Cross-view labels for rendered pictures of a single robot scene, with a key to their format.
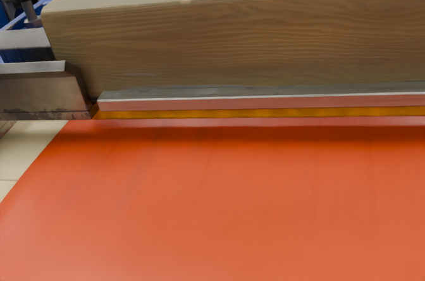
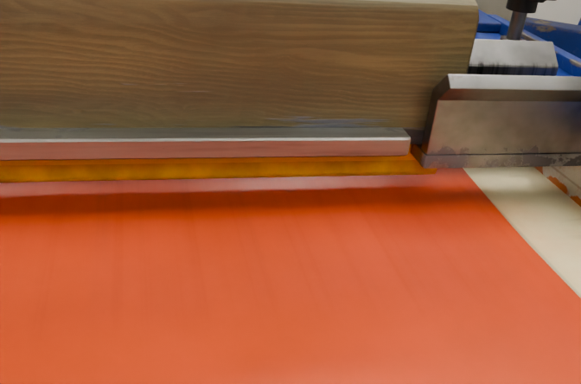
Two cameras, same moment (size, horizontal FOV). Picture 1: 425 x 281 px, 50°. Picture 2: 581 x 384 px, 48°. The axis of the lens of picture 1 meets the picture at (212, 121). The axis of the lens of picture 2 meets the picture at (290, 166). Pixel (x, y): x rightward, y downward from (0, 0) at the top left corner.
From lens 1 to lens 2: 0.04 m
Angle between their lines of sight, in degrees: 30
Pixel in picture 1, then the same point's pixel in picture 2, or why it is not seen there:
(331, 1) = (140, 8)
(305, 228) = (105, 323)
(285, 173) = (72, 253)
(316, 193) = (119, 277)
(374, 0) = (196, 13)
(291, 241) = (83, 342)
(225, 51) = not seen: outside the picture
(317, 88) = (118, 132)
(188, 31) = not seen: outside the picture
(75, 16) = not seen: outside the picture
